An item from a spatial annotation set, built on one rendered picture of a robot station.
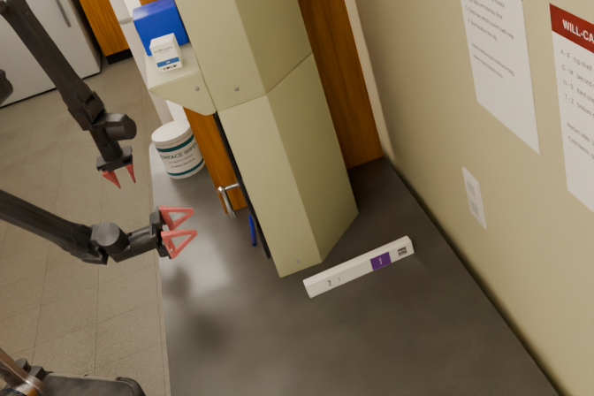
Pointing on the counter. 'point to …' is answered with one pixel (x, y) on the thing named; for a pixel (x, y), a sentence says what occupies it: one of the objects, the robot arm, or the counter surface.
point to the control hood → (181, 82)
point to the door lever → (228, 198)
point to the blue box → (159, 22)
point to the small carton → (166, 53)
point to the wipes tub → (178, 149)
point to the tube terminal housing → (269, 100)
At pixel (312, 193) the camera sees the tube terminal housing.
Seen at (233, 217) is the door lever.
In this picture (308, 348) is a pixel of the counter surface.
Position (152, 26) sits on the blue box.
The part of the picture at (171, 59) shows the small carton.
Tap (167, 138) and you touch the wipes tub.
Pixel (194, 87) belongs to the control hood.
